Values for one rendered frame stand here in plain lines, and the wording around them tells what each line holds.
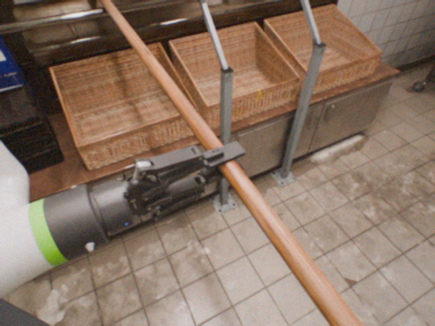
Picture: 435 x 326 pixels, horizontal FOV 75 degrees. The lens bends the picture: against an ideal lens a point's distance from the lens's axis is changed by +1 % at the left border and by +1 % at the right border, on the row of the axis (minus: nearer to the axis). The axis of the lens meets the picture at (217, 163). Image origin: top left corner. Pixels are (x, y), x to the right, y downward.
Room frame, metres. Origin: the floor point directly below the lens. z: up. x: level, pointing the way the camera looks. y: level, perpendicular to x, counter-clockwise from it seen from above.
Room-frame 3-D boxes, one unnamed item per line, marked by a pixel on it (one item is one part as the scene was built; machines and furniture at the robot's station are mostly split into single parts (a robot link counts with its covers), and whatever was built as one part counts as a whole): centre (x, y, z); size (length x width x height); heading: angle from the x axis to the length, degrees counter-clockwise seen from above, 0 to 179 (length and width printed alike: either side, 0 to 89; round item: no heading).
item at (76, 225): (0.21, 0.19, 1.20); 0.12 x 0.06 x 0.09; 29
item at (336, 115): (1.34, 0.02, 0.29); 2.42 x 0.56 x 0.58; 117
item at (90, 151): (1.15, 0.44, 0.72); 0.56 x 0.49 x 0.28; 118
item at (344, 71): (1.70, -0.63, 0.72); 0.56 x 0.49 x 0.28; 117
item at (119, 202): (0.24, 0.13, 1.20); 0.09 x 0.07 x 0.08; 119
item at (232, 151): (0.32, -0.01, 1.21); 0.07 x 0.03 x 0.01; 119
